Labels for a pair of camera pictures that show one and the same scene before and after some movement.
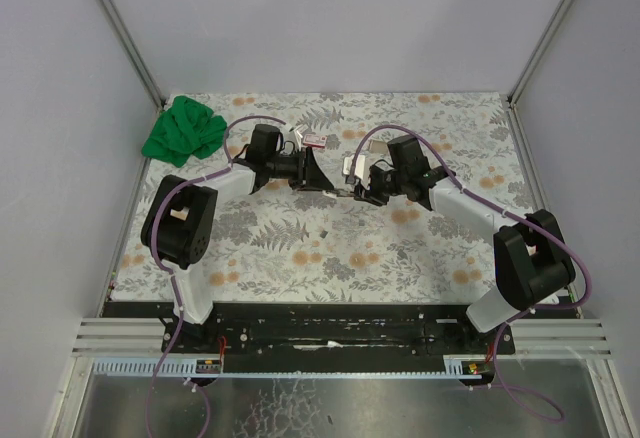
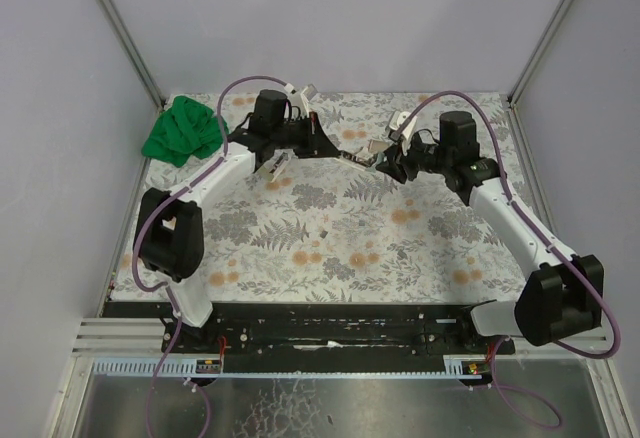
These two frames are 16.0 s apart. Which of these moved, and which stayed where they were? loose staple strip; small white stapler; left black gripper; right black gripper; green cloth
Moved: right black gripper; small white stapler; left black gripper
Stayed: green cloth; loose staple strip
